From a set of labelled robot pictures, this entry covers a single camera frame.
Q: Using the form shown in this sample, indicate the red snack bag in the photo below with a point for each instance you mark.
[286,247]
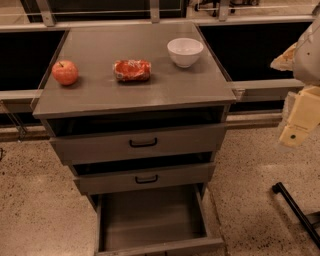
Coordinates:
[132,70]

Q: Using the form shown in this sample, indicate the grey top drawer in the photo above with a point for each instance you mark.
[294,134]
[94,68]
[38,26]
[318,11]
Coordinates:
[100,146]

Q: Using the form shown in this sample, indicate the grey middle drawer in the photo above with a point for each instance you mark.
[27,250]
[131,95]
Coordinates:
[145,178]

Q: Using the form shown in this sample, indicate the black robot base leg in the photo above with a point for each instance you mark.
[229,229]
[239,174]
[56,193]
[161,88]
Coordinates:
[310,222]

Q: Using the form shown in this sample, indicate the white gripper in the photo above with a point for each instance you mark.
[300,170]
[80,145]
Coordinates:
[308,61]

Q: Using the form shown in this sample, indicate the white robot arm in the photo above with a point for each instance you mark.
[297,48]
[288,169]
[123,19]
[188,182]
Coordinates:
[306,61]

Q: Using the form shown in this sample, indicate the red apple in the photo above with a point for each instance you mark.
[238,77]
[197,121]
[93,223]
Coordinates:
[65,72]

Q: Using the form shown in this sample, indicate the grey bottom drawer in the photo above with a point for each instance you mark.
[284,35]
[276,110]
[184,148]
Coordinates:
[167,221]

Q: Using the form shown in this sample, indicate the metal glass railing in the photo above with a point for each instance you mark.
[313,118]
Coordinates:
[242,50]

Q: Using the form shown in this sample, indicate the grey drawer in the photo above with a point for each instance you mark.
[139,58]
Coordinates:
[100,146]
[167,221]
[145,178]

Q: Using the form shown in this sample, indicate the grey drawer cabinet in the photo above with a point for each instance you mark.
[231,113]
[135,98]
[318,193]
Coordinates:
[185,97]

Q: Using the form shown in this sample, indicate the white bowl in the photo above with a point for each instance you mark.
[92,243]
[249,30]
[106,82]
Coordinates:
[184,52]

